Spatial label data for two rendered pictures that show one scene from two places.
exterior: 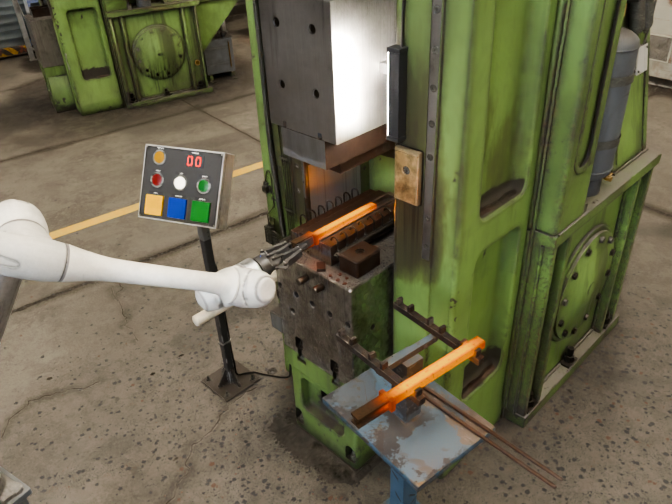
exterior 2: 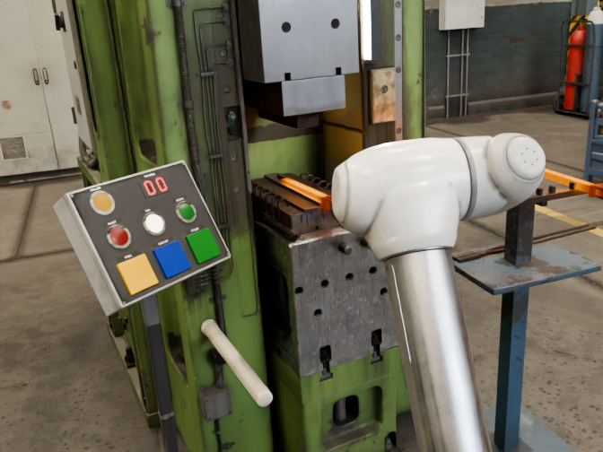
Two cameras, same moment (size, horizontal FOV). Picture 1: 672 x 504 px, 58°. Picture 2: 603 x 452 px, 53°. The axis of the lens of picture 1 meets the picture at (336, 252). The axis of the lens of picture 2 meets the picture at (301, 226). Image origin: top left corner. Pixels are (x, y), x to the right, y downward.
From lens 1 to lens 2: 2.23 m
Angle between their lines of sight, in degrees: 65
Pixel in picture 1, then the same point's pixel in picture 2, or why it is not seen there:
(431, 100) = (397, 15)
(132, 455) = not seen: outside the picture
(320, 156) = (338, 94)
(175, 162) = (130, 199)
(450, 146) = (413, 52)
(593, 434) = not seen: hidden behind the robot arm
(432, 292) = not seen: hidden behind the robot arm
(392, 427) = (536, 265)
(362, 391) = (488, 273)
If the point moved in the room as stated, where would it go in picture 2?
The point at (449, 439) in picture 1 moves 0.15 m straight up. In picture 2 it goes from (550, 249) to (554, 206)
